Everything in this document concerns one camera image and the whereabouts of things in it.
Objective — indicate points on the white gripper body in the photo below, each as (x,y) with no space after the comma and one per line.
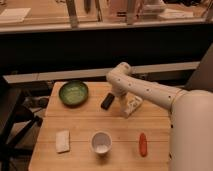
(123,106)

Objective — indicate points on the white bottle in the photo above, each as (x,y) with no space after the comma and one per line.
(133,105)

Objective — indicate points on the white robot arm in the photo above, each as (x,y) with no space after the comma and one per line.
(191,116)

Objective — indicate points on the green ceramic bowl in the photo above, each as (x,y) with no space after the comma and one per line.
(74,93)

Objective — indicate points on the black rectangular block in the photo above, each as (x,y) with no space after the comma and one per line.
(107,101)

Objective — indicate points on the orange carrot toy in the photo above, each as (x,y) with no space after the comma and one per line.
(143,145)

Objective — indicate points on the white paper cup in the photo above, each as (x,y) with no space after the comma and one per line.
(101,143)

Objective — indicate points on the white sponge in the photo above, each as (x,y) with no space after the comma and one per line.
(62,141)

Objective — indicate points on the black chair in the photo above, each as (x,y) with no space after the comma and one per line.
(12,111)

